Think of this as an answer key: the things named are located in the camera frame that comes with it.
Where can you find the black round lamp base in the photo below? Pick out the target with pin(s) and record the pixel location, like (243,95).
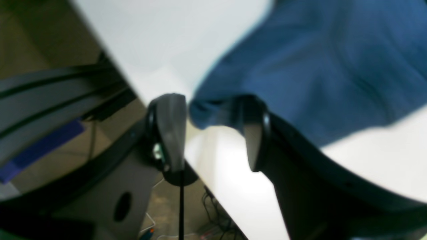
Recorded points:
(181,179)

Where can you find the grey table frame rails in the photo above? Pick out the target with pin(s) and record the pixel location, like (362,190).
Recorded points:
(33,105)

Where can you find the blue strip under table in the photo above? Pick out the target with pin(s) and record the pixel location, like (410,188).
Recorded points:
(39,149)

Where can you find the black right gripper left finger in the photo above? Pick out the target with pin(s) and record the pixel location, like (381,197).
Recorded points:
(105,199)

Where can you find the dark blue t-shirt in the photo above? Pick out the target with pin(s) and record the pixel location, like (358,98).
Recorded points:
(328,67)

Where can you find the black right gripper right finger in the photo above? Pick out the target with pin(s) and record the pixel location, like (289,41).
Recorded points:
(319,199)

